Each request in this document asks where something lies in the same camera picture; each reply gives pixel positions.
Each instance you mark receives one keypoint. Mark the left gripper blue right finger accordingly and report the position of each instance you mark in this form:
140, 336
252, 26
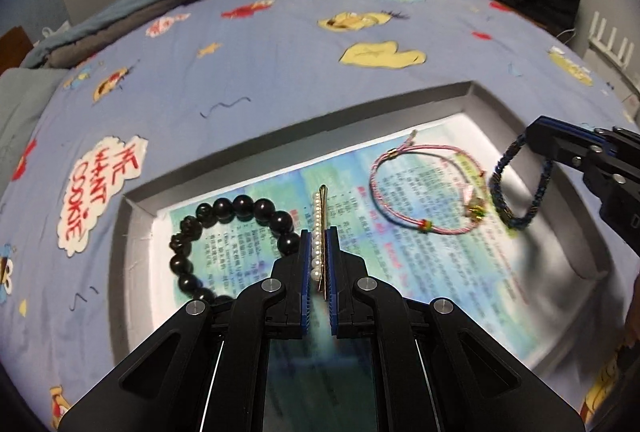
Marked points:
332, 254

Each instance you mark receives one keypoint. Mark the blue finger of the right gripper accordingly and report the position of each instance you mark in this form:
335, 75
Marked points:
557, 150
567, 132

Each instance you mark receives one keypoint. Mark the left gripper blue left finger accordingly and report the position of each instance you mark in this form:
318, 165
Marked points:
304, 256

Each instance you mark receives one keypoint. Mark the white wifi router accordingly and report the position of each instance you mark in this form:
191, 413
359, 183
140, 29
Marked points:
604, 42

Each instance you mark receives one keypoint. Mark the grey shallow cardboard tray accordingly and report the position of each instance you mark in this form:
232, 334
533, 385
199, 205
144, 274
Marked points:
129, 298

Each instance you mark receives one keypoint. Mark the printed paper sheet in tray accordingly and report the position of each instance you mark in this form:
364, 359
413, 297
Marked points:
396, 197

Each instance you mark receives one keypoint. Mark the blue Sesame Street bedsheet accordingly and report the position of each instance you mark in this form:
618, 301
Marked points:
212, 74

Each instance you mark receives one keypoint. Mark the grey blue pillow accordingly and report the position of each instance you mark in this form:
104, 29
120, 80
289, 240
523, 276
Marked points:
24, 95

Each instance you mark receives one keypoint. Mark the white plastic bag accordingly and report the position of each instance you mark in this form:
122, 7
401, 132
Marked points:
47, 32

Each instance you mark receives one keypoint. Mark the wooden headboard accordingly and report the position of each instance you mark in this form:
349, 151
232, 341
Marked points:
14, 46

